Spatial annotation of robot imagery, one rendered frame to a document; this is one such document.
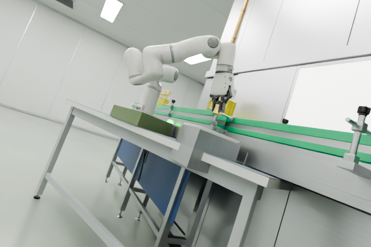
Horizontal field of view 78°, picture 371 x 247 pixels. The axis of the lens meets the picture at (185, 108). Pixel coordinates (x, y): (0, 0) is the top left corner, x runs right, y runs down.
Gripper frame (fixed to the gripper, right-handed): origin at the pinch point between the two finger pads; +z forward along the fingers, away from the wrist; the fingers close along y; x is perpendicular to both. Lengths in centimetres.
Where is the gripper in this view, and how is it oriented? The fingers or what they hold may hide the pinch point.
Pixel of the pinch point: (218, 107)
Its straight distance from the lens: 100.9
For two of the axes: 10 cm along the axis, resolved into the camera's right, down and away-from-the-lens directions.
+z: -1.5, 9.9, -0.4
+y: -5.6, -0.5, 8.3
